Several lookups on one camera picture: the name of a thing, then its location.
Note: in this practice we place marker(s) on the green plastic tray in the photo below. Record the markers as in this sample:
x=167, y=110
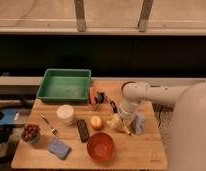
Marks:
x=65, y=85

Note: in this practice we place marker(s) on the bunch of red grapes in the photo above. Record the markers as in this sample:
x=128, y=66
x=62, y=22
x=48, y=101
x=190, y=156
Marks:
x=31, y=133

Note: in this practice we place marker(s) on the light blue cloth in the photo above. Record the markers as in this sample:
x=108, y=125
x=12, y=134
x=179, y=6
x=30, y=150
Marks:
x=138, y=123

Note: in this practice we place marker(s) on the orange carrot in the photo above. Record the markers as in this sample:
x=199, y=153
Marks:
x=92, y=96

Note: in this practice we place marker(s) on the black handled knife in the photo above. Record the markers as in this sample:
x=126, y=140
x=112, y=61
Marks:
x=113, y=105

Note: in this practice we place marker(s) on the purple bowl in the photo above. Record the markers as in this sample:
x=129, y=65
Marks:
x=125, y=83

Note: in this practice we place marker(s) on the black remote control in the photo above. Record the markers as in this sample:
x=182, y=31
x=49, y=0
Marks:
x=83, y=130

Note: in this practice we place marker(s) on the white cylindrical container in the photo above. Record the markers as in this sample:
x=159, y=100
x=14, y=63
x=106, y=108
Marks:
x=66, y=114

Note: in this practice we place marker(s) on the small black toy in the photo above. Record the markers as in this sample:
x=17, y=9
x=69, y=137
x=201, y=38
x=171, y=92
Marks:
x=100, y=97

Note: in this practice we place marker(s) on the yellow banana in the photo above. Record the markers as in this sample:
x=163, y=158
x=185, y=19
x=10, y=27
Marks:
x=126, y=130

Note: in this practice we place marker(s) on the blue sponge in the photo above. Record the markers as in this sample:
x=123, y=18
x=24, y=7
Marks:
x=58, y=148

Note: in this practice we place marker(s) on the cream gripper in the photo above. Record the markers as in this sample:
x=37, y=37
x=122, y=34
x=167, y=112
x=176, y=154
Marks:
x=116, y=123

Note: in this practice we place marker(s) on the red bowl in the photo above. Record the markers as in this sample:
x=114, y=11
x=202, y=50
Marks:
x=101, y=147

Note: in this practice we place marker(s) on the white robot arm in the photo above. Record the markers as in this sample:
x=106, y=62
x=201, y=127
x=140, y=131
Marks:
x=186, y=129

